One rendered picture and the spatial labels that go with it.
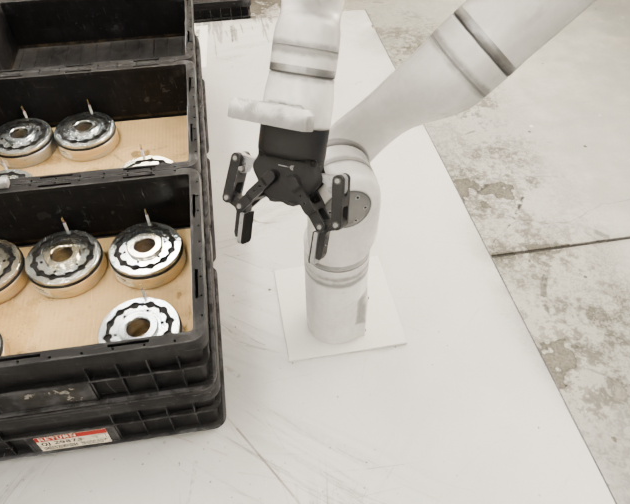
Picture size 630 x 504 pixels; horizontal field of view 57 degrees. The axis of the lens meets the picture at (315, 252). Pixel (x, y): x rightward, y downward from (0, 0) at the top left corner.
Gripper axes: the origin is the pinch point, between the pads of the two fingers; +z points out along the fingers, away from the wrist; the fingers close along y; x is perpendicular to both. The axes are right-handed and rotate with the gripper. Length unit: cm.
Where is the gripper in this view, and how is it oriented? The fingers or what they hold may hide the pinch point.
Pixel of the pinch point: (278, 247)
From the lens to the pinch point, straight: 67.0
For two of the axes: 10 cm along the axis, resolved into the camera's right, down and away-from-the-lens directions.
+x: -3.9, 2.2, -8.9
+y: -9.1, -2.5, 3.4
